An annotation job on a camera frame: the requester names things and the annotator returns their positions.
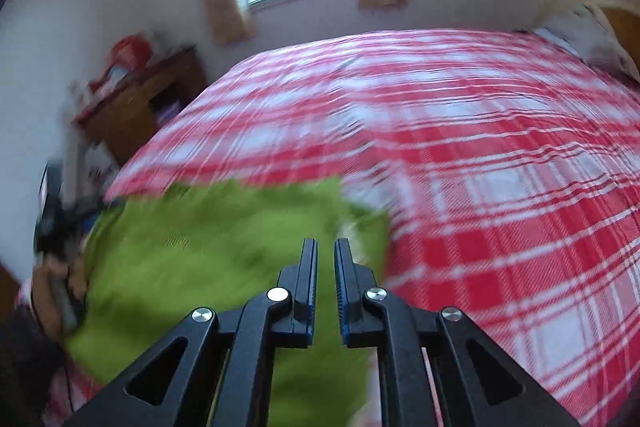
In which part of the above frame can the patterned pillow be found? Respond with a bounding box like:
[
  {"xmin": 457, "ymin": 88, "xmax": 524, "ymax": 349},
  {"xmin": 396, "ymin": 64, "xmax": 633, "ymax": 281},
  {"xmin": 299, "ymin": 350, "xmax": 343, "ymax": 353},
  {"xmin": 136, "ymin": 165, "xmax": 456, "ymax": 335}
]
[{"xmin": 532, "ymin": 2, "xmax": 628, "ymax": 75}]

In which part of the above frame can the bed with red plaid sheet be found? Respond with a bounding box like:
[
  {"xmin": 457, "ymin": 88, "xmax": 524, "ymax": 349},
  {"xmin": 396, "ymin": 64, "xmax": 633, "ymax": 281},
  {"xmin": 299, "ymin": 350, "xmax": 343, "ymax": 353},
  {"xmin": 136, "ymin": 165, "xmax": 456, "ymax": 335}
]
[{"xmin": 15, "ymin": 0, "xmax": 640, "ymax": 427}]

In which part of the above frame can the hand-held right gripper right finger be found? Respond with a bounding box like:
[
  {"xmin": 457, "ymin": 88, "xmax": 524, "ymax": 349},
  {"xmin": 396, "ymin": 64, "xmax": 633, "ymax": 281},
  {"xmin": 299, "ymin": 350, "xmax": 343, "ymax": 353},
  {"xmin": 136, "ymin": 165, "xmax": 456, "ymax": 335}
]
[{"xmin": 334, "ymin": 238, "xmax": 581, "ymax": 427}]

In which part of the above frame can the wooden desk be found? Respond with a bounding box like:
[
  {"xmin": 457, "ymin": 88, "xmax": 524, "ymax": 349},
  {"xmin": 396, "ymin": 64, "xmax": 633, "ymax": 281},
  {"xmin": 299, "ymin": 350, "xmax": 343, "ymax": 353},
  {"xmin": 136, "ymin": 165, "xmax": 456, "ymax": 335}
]
[{"xmin": 72, "ymin": 47, "xmax": 208, "ymax": 168}]

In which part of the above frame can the red gift box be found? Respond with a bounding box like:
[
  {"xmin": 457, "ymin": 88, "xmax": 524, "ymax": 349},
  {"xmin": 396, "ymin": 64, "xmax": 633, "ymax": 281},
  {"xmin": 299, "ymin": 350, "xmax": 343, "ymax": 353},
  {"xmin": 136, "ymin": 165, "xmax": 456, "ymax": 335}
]
[{"xmin": 107, "ymin": 36, "xmax": 154, "ymax": 72}]

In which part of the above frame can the green orange striped sweater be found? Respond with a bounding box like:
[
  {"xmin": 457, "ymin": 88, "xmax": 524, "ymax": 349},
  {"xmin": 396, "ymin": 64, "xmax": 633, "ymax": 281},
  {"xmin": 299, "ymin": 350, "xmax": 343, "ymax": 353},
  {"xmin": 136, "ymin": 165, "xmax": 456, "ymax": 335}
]
[{"xmin": 65, "ymin": 177, "xmax": 392, "ymax": 427}]

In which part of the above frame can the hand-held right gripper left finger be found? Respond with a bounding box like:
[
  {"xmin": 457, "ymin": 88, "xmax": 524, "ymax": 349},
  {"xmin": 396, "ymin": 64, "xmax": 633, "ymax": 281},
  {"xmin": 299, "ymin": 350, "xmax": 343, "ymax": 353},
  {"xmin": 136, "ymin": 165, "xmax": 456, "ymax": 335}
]
[{"xmin": 65, "ymin": 238, "xmax": 319, "ymax": 427}]

